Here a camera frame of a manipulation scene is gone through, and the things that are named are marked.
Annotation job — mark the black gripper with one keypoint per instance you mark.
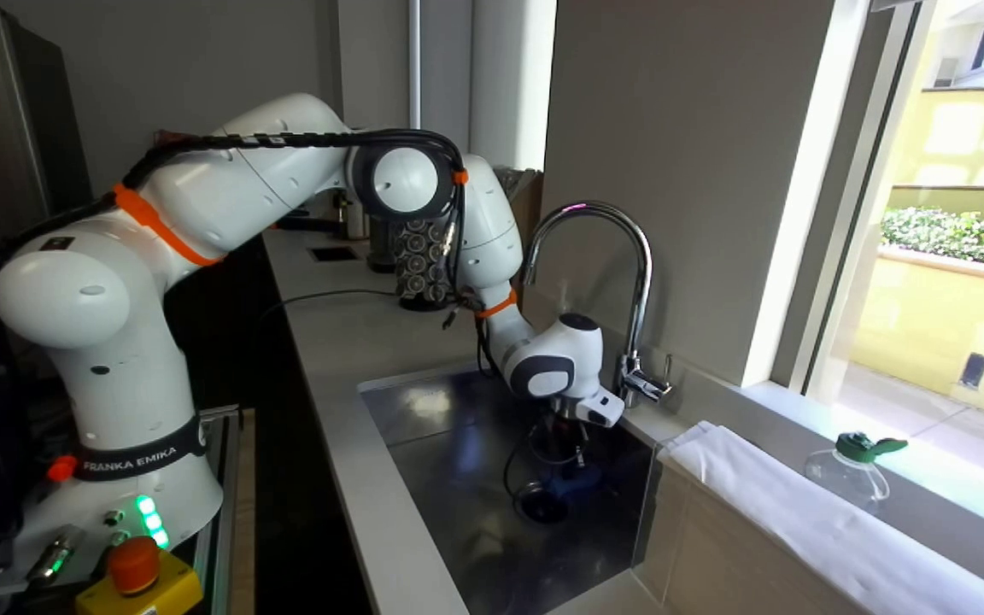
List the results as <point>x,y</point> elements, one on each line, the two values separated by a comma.
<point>558,440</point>

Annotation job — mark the blue sponge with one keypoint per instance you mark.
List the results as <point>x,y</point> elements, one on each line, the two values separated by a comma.
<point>566,489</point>

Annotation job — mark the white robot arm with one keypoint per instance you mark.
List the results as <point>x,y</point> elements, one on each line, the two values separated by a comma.
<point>89,290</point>

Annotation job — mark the stainless steel sink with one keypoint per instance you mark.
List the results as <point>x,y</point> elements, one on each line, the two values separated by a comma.
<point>458,440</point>

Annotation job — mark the chrome gooseneck faucet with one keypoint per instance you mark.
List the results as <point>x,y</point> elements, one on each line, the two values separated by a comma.
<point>628,373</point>

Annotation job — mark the patterned black white canister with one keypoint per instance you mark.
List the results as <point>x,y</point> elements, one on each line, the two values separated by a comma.
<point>421,264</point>

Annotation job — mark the clear bottle green cap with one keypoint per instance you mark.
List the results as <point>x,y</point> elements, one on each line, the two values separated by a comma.
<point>851,468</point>

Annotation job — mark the white folded towel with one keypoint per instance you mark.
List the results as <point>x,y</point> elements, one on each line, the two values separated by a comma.
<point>878,567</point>

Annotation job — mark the yellow emergency stop box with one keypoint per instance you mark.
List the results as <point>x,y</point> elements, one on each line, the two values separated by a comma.
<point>142,579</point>

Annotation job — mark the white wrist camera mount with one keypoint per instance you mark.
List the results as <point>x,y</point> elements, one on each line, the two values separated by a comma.
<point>598,407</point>

